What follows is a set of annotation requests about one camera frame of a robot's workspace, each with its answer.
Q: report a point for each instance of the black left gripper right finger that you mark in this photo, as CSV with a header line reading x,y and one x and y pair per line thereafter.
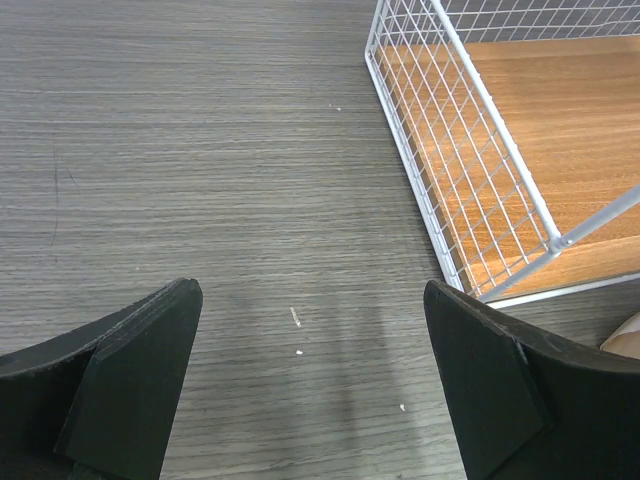
x,y
526,403

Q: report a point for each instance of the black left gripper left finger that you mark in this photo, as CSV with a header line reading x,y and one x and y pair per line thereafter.
x,y
99,401

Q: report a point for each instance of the brown paper roll with cartoon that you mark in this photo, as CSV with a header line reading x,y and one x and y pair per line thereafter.
x,y
625,341

